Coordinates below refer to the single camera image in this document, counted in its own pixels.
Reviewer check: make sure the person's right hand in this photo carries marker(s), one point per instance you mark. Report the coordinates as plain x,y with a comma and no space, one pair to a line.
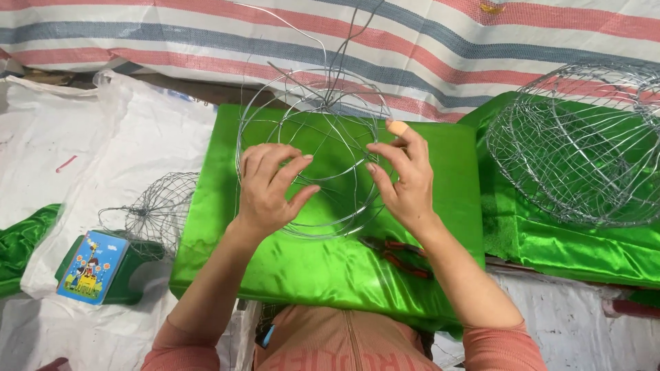
410,193

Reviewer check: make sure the person's left hand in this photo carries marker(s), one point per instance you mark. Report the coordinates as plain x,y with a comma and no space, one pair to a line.
265,198

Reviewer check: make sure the beige adhesive finger bandage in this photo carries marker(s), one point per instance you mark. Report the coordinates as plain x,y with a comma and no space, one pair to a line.
397,127

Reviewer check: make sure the green satin covered board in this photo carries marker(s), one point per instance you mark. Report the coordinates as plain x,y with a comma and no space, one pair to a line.
330,257

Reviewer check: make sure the striped woven tarpaulin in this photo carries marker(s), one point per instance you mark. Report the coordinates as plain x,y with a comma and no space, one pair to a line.
438,46

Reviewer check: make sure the green plastic stool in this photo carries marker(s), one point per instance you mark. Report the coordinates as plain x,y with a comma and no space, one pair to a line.
129,273

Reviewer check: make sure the green satin cloth sheet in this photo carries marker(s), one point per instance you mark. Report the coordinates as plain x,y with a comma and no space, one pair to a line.
557,247

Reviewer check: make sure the person's pink ribbed top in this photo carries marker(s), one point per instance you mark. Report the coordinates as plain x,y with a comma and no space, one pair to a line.
345,342

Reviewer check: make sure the white woven plastic sack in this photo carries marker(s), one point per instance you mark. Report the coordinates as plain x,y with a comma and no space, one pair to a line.
98,170

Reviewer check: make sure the blue cartoon print box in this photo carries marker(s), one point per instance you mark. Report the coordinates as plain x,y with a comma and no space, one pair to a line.
93,267

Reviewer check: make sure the pink plastic strip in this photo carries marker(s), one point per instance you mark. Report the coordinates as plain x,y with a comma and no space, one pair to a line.
66,164

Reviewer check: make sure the crumpled green satin cloth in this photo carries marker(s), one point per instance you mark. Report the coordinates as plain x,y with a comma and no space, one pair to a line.
23,247

